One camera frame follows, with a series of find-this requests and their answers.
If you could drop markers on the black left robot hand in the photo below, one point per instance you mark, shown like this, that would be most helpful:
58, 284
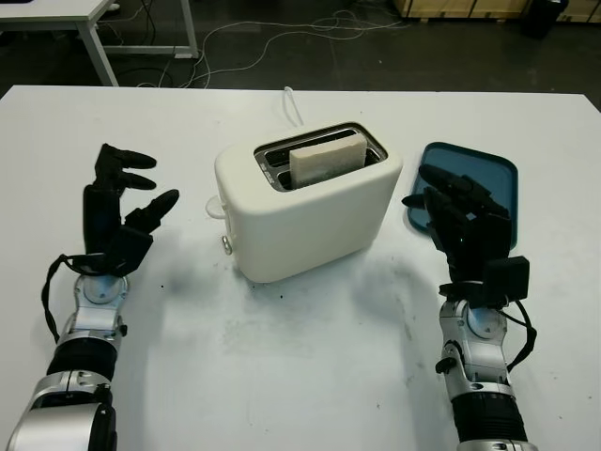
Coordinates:
101, 221

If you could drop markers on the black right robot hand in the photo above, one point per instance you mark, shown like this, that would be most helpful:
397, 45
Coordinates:
465, 230

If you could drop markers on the white toaster lever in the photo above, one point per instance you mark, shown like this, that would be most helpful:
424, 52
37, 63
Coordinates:
213, 207

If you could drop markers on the white bread slice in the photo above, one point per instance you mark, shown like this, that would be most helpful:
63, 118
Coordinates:
324, 164

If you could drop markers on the blue plastic tray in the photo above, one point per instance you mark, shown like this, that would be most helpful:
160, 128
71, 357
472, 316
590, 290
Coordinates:
488, 174

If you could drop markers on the silver toaster dial knob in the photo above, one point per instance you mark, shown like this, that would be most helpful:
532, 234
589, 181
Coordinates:
227, 244

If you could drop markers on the cream white toaster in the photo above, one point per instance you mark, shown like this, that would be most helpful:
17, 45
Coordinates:
305, 230

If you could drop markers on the white office desk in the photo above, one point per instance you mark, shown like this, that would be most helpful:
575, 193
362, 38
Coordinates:
47, 9

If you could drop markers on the black waste bin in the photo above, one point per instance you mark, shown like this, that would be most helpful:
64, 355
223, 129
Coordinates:
540, 21

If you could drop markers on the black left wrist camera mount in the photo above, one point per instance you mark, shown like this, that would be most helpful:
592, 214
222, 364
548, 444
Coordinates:
129, 251

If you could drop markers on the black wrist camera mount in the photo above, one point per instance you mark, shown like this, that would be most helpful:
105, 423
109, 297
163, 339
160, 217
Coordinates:
129, 251
507, 279

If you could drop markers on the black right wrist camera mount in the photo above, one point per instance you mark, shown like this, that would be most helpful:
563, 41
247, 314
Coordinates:
507, 279

